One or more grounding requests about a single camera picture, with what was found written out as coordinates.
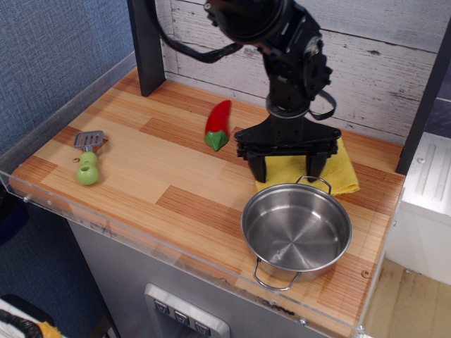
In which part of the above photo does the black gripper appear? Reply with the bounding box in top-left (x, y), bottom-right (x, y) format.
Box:
top-left (235, 115), bottom-right (341, 182)

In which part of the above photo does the yellow cloth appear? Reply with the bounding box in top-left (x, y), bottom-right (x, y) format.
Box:
top-left (255, 138), bottom-right (360, 196)

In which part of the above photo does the red toy chili pepper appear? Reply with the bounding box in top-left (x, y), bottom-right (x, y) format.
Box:
top-left (204, 100), bottom-right (232, 151)

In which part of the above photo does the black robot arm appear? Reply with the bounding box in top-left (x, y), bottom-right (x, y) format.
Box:
top-left (204, 1), bottom-right (341, 182)

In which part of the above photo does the stainless steel pot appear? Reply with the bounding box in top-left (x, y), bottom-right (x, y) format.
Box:
top-left (240, 181), bottom-right (352, 292)

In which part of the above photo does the white side cabinet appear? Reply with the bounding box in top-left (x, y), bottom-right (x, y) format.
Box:
top-left (385, 132), bottom-right (450, 284)

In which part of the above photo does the clear acrylic table guard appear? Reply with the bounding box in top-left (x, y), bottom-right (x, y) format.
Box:
top-left (1, 56), bottom-right (403, 337)

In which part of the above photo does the silver dispenser button panel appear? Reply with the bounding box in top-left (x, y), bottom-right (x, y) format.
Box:
top-left (144, 283), bottom-right (231, 337)

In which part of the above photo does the grey toy fridge cabinet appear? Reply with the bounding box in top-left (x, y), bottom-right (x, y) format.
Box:
top-left (68, 220), bottom-right (339, 338)

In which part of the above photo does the yellow object bottom left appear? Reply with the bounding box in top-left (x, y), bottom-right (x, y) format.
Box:
top-left (37, 322), bottom-right (64, 338)

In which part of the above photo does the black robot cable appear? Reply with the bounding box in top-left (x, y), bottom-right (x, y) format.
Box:
top-left (149, 0), bottom-right (244, 65)

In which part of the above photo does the dark right frame post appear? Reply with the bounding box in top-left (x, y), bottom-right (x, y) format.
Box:
top-left (395, 22), bottom-right (450, 175)

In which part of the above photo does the dark frame post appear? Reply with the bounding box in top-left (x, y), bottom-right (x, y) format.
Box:
top-left (127, 0), bottom-right (166, 96)
top-left (395, 22), bottom-right (450, 175)

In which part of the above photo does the green handled toy spatula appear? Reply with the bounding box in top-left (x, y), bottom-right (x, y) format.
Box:
top-left (73, 130), bottom-right (104, 186)

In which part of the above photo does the dark left frame post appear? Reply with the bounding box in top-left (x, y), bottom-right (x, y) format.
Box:
top-left (127, 0), bottom-right (166, 96)

